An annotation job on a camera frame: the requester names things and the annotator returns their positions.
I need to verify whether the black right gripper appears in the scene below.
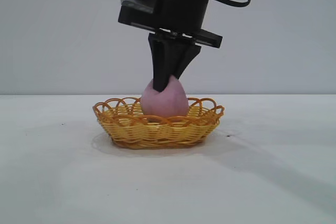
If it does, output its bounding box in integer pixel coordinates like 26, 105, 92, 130
117, 0, 224, 94

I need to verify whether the pink peach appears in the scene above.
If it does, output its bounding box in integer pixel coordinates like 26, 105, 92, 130
141, 74, 188, 118

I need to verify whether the yellow woven plastic basket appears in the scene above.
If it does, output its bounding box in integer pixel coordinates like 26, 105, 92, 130
92, 96, 225, 149

